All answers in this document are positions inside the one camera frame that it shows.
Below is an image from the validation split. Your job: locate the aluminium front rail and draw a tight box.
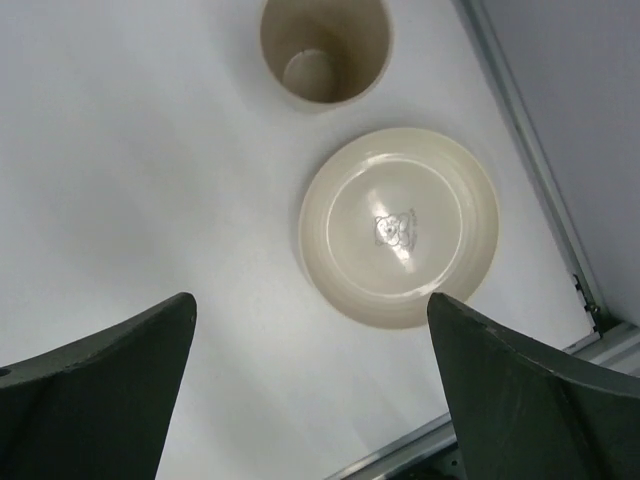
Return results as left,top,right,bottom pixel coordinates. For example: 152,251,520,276
339,322,640,480

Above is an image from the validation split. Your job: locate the cream bear plate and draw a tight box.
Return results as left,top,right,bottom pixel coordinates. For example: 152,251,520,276
297,127,500,330

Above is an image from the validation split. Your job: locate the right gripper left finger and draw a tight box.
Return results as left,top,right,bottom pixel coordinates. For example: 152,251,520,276
1,292,197,479

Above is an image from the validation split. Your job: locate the right aluminium frame post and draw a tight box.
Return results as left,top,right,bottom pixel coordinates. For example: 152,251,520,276
456,1,616,334

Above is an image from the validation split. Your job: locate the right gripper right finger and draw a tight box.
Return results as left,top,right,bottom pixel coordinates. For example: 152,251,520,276
427,293,639,479

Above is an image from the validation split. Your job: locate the beige cup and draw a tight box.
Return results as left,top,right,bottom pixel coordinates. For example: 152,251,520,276
259,1,394,114

